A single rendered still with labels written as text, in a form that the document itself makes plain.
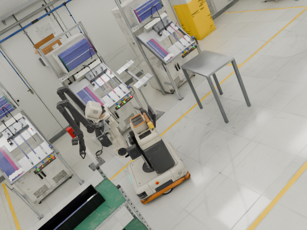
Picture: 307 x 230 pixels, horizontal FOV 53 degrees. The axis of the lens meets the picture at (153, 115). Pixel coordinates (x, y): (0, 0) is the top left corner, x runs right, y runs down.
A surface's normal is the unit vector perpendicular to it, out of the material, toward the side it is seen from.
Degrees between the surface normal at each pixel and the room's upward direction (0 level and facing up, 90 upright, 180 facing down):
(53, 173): 90
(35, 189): 90
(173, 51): 44
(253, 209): 0
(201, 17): 90
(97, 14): 90
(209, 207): 0
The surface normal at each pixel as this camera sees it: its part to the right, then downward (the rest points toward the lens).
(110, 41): 0.54, 0.21
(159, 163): 0.26, 0.40
